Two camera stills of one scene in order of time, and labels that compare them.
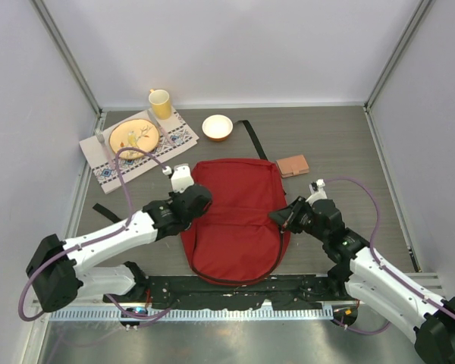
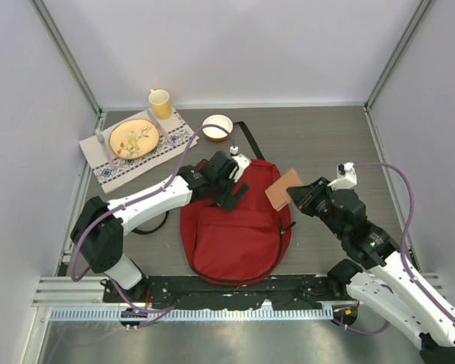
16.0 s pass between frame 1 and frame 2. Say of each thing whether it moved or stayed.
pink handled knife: stayed
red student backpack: stayed
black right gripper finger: moved
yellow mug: stayed
